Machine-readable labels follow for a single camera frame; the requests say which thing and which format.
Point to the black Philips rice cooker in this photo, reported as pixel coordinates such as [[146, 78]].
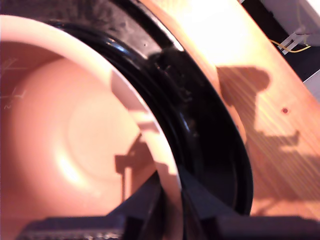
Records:
[[200, 125]]

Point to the black cooking pot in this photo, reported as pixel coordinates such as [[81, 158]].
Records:
[[62, 120]]

